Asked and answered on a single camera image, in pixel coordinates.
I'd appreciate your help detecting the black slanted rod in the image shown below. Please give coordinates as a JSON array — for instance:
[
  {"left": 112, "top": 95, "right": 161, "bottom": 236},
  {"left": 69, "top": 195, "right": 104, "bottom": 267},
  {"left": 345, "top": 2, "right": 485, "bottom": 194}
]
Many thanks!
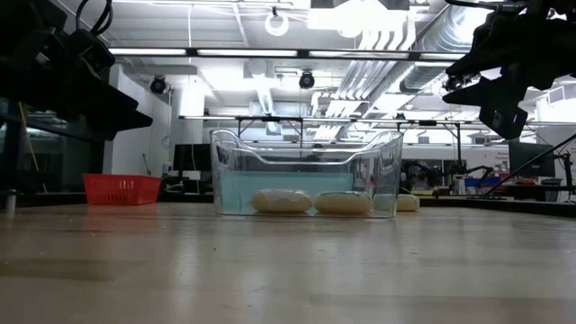
[{"left": 481, "top": 133, "right": 576, "bottom": 199}]

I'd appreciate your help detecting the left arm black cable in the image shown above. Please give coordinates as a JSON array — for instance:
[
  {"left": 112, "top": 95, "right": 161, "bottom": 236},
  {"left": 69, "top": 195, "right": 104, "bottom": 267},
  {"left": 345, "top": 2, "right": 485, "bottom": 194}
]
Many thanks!
[{"left": 75, "top": 0, "right": 113, "bottom": 37}]

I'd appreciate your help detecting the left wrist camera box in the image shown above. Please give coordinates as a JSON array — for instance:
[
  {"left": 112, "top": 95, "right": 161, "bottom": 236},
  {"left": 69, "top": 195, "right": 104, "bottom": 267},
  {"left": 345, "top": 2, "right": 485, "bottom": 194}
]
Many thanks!
[{"left": 67, "top": 29, "right": 116, "bottom": 76}]

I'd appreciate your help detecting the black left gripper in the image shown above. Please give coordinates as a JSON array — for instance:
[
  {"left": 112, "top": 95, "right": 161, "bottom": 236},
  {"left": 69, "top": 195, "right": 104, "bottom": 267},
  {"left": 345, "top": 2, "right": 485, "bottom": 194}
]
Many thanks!
[{"left": 0, "top": 0, "right": 155, "bottom": 142}]

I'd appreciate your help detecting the clear plastic bin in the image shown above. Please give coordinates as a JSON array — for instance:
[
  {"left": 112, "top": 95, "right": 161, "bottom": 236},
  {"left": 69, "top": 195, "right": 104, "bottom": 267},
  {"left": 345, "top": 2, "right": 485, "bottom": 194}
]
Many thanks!
[{"left": 209, "top": 128, "right": 405, "bottom": 219}]

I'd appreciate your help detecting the silver ventilation duct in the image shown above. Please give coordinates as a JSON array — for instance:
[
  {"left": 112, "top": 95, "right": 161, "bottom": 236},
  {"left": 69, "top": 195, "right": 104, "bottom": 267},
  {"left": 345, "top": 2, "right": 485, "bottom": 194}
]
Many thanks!
[{"left": 398, "top": 0, "right": 491, "bottom": 95}]

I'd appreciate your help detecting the green frosted donut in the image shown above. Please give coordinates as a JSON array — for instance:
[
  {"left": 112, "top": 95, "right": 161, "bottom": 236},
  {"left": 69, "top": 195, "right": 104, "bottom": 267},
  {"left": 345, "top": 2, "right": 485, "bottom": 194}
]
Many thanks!
[{"left": 373, "top": 193, "right": 421, "bottom": 213}]

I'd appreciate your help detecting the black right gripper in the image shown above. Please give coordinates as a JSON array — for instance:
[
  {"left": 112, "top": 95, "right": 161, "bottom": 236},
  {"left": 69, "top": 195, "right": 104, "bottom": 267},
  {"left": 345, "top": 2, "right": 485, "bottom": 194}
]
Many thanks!
[{"left": 442, "top": 0, "right": 576, "bottom": 107}]

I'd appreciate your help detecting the green translucent plastic bin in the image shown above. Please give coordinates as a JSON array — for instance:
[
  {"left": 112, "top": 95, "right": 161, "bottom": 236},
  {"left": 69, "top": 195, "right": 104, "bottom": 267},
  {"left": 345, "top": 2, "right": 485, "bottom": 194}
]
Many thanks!
[{"left": 219, "top": 170, "right": 356, "bottom": 212}]

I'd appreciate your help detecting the overhead LED light bar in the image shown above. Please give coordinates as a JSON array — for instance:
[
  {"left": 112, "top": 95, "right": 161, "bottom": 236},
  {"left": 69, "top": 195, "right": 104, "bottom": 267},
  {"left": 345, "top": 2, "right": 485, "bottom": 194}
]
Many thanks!
[{"left": 107, "top": 46, "right": 467, "bottom": 63}]

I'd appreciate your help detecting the blue frosted donut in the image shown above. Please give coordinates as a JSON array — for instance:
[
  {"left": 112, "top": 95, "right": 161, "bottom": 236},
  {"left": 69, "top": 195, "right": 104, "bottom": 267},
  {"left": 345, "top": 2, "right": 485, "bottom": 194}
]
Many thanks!
[{"left": 313, "top": 190, "right": 374, "bottom": 215}]

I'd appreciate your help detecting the black monitor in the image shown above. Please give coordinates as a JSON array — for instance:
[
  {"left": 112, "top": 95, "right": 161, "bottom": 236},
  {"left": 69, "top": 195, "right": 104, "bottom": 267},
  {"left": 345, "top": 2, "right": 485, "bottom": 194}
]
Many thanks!
[
  {"left": 172, "top": 143, "right": 216, "bottom": 172},
  {"left": 508, "top": 141, "right": 556, "bottom": 179}
]

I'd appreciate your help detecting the white frosted donut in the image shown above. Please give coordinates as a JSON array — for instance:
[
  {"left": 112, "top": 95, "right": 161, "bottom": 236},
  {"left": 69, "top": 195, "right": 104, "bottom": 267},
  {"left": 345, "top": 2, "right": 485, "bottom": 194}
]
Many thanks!
[{"left": 249, "top": 188, "right": 314, "bottom": 214}]

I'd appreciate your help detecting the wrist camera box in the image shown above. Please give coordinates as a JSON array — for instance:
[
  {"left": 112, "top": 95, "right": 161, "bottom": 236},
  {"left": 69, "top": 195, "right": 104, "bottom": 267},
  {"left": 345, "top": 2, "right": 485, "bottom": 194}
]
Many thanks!
[
  {"left": 67, "top": 29, "right": 116, "bottom": 76},
  {"left": 478, "top": 103, "right": 529, "bottom": 140}
]

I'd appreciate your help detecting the red plastic basket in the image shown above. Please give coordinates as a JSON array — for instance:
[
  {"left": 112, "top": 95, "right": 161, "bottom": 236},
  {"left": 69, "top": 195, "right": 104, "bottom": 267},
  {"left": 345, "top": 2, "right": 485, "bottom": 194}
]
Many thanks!
[{"left": 82, "top": 173, "right": 163, "bottom": 206}]

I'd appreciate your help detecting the white ceiling ring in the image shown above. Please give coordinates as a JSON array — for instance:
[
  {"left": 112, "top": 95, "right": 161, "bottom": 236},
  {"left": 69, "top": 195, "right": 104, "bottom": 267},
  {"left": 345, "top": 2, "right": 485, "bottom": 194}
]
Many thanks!
[{"left": 264, "top": 9, "right": 291, "bottom": 38}]

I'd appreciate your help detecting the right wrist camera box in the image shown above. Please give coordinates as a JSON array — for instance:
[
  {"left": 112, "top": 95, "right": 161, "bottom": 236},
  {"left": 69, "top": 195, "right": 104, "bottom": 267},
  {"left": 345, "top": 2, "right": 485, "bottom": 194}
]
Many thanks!
[{"left": 478, "top": 103, "right": 529, "bottom": 140}]

